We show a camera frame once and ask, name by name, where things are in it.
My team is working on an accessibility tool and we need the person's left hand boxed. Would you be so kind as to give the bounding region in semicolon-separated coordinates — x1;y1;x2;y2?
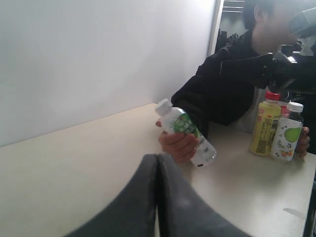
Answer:
295;127;310;159

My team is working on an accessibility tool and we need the person in black jacket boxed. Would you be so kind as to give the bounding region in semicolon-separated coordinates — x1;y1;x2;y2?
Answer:
170;0;316;135

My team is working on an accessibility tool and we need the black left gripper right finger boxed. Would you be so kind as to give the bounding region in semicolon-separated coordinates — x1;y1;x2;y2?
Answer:
157;155;249;237

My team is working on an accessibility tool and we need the person's open right hand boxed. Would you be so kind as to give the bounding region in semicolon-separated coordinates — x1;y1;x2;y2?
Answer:
158;131;198;163

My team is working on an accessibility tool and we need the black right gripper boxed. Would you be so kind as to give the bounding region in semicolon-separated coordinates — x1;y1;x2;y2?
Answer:
254;50;300;93

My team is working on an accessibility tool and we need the clear cola bottle red label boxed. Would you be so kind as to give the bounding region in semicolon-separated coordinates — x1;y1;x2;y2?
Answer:
280;105;290;118

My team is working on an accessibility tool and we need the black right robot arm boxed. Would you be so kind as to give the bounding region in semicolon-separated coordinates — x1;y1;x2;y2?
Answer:
250;0;316;94

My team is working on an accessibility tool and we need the white tea bottle pear label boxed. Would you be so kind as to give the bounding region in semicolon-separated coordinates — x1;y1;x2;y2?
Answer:
270;102;304;163

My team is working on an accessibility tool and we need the yellow label juice bottle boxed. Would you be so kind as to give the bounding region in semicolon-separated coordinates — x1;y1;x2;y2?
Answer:
249;91;281;157

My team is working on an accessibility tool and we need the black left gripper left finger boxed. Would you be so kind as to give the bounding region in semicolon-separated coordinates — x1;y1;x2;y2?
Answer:
67;154;158;237

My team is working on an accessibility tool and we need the clear bottle green white label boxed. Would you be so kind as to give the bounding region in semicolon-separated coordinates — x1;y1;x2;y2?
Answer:
155;99;217;167

